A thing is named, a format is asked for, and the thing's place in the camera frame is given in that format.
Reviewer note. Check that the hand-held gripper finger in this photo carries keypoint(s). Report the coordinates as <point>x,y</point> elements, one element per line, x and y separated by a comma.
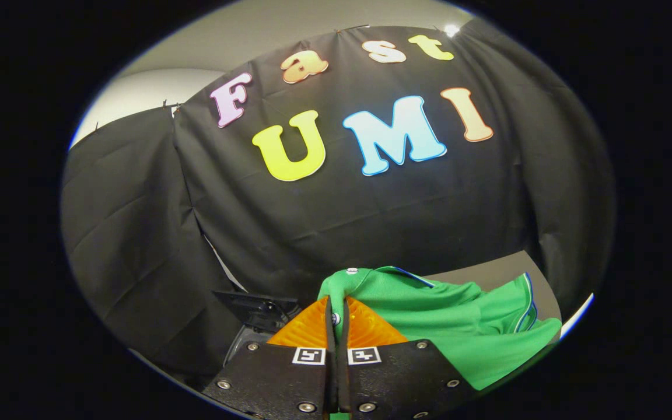
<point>330,373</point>
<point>342,379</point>

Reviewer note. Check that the dark washing machine lid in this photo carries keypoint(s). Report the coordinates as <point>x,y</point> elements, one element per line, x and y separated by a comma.
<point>254,306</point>

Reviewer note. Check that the green polo shirt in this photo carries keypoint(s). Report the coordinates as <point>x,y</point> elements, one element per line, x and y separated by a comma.
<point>458,326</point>

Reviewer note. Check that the black backdrop cloth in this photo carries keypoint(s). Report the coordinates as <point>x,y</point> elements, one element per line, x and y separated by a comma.
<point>342,221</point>

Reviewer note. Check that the beige cabinet with dark top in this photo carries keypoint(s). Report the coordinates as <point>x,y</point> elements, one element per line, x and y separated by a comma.
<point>487,271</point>

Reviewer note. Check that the ceiling light panel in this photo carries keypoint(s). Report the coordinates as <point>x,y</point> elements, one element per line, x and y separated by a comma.
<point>451,29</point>

